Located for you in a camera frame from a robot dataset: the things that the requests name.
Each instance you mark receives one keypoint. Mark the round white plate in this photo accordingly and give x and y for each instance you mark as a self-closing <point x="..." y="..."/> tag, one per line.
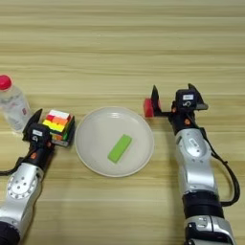
<point x="95" y="137"/>

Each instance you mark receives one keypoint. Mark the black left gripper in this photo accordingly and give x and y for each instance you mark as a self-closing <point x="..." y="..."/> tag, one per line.
<point x="40" y="154"/>

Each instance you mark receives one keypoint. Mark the small red cube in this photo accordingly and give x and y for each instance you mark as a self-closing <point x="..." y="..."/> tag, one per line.
<point x="147" y="108"/>

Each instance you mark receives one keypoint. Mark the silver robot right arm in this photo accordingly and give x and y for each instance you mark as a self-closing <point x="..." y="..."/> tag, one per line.
<point x="197" y="172"/>

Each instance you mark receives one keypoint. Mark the clear bottle with red cap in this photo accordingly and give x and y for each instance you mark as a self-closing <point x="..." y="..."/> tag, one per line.
<point x="12" y="105"/>

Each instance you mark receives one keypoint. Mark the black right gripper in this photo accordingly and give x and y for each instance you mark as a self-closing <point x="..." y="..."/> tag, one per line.
<point x="184" y="121"/>

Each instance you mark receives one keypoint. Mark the green rectangular block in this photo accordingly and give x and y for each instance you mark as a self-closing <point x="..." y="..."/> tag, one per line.
<point x="119" y="148"/>

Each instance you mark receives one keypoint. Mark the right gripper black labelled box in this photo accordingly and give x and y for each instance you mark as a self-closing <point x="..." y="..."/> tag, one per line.
<point x="187" y="99"/>

